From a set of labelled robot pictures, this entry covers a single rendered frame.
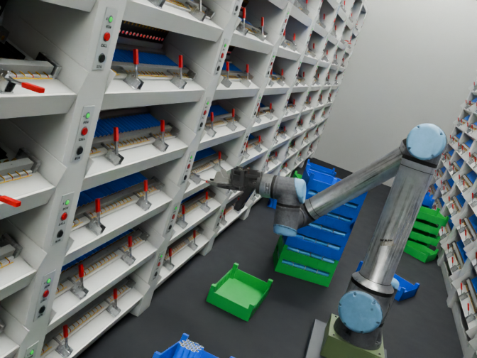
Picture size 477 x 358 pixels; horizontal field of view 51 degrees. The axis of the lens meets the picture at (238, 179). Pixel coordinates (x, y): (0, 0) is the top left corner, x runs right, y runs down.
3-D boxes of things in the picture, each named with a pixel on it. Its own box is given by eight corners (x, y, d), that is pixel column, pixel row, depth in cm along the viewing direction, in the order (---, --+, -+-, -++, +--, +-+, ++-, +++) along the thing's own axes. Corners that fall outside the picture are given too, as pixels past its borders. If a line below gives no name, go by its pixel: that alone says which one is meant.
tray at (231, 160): (228, 175, 240) (239, 159, 237) (177, 202, 183) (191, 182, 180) (196, 149, 243) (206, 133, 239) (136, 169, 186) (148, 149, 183)
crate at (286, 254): (327, 258, 280) (332, 245, 278) (333, 274, 261) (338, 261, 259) (277, 242, 278) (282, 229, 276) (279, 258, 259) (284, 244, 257)
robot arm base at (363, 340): (374, 331, 204) (382, 310, 202) (385, 356, 186) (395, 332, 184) (330, 317, 204) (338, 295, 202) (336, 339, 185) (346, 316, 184)
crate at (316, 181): (353, 193, 269) (359, 180, 267) (362, 205, 250) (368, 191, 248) (302, 177, 267) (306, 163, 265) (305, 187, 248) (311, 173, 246)
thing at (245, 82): (254, 96, 229) (271, 71, 225) (208, 100, 172) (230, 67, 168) (220, 70, 232) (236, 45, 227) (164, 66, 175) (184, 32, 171)
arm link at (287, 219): (302, 235, 192) (306, 204, 191) (292, 240, 182) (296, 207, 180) (279, 230, 196) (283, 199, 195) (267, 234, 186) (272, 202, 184)
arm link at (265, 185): (274, 195, 193) (268, 201, 184) (262, 193, 194) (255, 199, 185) (277, 172, 191) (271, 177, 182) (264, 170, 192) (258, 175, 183)
